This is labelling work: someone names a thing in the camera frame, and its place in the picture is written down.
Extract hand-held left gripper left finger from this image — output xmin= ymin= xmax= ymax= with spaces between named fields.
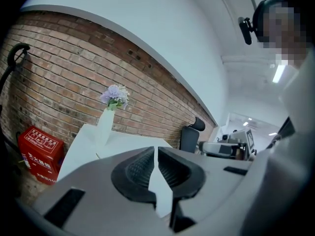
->
xmin=111 ymin=146 xmax=157 ymax=204

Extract person's white shirt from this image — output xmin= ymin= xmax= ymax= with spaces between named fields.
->
xmin=242 ymin=47 xmax=315 ymax=236

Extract white angular vase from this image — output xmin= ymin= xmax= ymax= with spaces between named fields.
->
xmin=96 ymin=108 xmax=116 ymax=148

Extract black head-mounted camera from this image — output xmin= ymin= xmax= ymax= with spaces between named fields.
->
xmin=237 ymin=16 xmax=254 ymax=46

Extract purple artificial flowers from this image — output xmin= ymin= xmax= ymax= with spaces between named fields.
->
xmin=99 ymin=84 xmax=130 ymax=111

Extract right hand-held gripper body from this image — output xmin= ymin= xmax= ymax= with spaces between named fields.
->
xmin=199 ymin=129 xmax=258 ymax=161

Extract black office chair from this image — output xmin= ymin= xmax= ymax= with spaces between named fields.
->
xmin=179 ymin=117 xmax=206 ymax=154

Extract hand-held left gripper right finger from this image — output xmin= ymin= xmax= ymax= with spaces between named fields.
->
xmin=157 ymin=146 xmax=206 ymax=200

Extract red fire equipment box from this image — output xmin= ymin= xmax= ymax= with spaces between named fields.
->
xmin=17 ymin=125 xmax=65 ymax=186

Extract black head strap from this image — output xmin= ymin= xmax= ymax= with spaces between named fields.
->
xmin=252 ymin=0 xmax=284 ymax=42

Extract long ceiling light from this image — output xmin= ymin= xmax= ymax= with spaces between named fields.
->
xmin=272 ymin=63 xmax=286 ymax=84

